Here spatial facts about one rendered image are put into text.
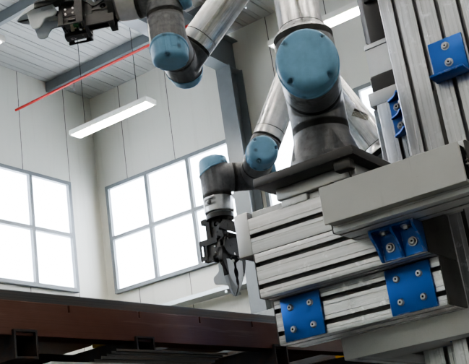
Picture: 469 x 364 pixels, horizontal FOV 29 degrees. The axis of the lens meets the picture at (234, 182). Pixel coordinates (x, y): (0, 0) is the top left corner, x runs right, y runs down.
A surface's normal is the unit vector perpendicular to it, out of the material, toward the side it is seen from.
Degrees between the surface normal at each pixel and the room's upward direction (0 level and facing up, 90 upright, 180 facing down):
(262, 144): 90
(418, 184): 90
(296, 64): 98
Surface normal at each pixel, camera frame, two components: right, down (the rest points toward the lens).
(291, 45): -0.14, -0.18
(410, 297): -0.57, -0.19
